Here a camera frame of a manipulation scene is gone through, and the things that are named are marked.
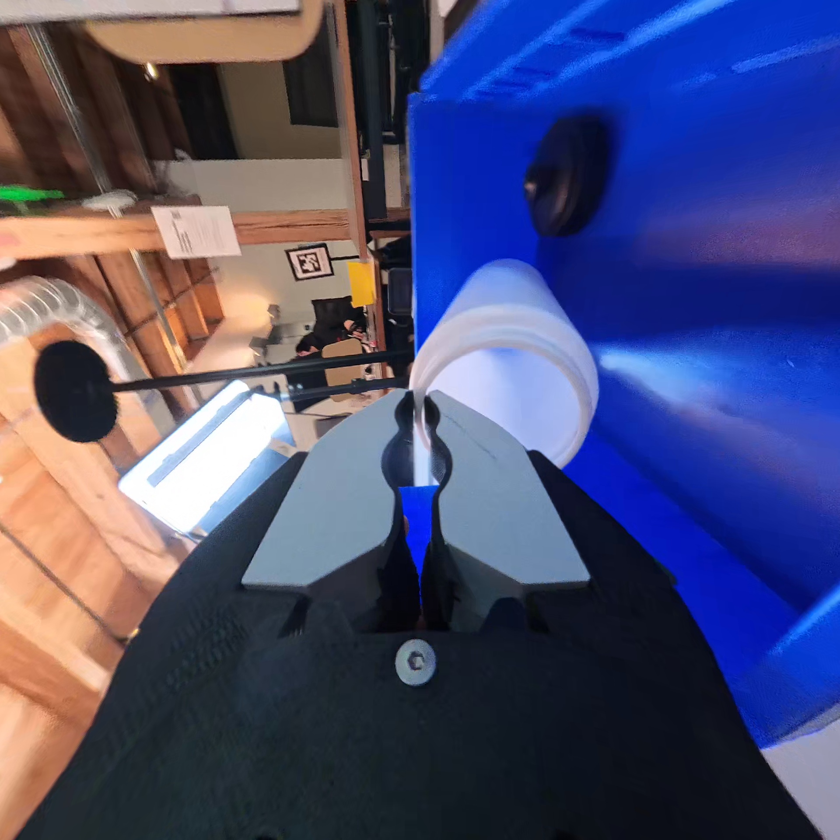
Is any white paper sheet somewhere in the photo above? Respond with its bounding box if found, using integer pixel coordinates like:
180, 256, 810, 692
151, 205, 242, 259

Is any wooden pillar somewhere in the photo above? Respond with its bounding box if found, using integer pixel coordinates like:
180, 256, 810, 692
0, 209, 352, 260

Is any printed instruction board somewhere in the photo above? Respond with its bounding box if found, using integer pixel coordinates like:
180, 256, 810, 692
0, 0, 326, 64

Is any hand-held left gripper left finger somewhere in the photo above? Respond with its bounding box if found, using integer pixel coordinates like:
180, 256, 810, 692
241, 388, 422, 634

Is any black floor lamp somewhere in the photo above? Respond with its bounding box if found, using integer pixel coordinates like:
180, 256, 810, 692
34, 340, 414, 444

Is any studio light panel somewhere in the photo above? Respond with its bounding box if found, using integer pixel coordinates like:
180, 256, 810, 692
118, 379, 296, 536

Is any blue plastic bin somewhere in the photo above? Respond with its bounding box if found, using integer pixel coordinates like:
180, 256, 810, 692
407, 0, 840, 749

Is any black white fiducial tag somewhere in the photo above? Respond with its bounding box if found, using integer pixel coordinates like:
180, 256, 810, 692
285, 244, 334, 282

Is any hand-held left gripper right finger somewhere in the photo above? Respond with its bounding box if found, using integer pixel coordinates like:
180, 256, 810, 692
421, 388, 592, 634

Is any silver ventilation duct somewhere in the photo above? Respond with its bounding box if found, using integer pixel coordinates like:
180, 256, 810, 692
0, 276, 142, 395

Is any black light stand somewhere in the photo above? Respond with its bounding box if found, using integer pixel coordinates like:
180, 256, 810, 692
252, 375, 411, 404

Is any white plastic bottle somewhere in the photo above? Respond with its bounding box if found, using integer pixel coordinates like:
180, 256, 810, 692
408, 258, 599, 488

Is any black bottle lid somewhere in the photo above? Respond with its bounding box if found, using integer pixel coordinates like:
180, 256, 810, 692
524, 115, 611, 238

